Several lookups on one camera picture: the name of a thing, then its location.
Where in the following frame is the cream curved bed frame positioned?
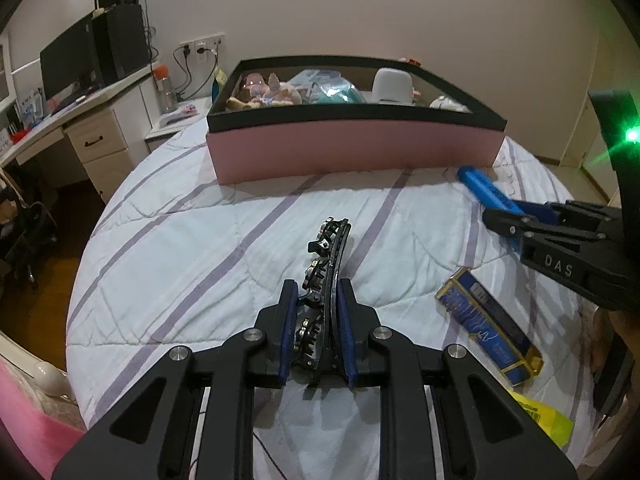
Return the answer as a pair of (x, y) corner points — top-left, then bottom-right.
(0, 332), (76, 401)

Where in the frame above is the white striped quilt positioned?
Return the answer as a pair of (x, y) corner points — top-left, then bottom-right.
(65, 122), (606, 480)

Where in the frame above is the black computer monitor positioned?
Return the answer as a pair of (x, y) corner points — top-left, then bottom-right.
(39, 10), (103, 106)

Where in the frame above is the white desk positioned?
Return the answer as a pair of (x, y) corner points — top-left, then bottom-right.
(0, 62), (161, 206)

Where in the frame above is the white rounded plastic item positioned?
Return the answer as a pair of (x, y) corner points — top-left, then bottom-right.
(429, 95), (472, 114)

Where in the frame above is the yellow packet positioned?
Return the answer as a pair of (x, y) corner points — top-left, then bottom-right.
(510, 387), (575, 448)

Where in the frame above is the white pink printed pouch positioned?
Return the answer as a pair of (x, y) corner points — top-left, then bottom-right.
(159, 102), (197, 126)

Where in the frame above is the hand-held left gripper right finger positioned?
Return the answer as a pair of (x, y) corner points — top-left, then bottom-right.
(336, 279), (578, 480)

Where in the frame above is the white round device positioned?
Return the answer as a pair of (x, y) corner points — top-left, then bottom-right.
(371, 67), (415, 106)

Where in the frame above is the blue gold rectangular box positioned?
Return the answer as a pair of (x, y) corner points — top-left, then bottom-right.
(435, 266), (545, 387)

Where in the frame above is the bottle with orange cap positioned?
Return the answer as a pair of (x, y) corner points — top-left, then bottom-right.
(153, 62), (178, 113)

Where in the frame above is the white wall socket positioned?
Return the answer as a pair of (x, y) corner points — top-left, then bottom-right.
(179, 34), (226, 58)

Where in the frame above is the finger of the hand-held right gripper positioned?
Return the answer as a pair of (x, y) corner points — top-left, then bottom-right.
(482, 207), (616, 251)
(512, 199), (623, 233)

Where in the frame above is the black power plug cable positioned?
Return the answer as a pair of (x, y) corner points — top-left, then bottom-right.
(172, 45), (193, 98)

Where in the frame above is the small doll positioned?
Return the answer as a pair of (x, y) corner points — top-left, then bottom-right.
(225, 72), (303, 111)

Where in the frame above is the black office chair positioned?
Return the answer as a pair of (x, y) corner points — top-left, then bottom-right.
(0, 167), (58, 293)

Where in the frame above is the blue tube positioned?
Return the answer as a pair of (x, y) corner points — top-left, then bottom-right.
(456, 165), (526, 216)

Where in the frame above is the black computer tower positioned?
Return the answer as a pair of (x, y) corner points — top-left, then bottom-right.
(92, 4), (151, 86)

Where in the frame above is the black hair clip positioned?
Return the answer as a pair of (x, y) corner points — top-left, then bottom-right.
(295, 216), (353, 388)

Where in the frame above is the teal plastic item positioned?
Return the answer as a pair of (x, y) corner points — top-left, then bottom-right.
(320, 82), (368, 106)

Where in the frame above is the pink storage box black rim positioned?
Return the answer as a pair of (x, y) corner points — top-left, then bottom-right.
(206, 55), (508, 187)

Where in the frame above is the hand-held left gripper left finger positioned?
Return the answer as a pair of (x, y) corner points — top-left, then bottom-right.
(51, 280), (301, 480)

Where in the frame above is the white bedside cabinet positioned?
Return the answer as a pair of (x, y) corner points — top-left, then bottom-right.
(145, 95), (216, 153)

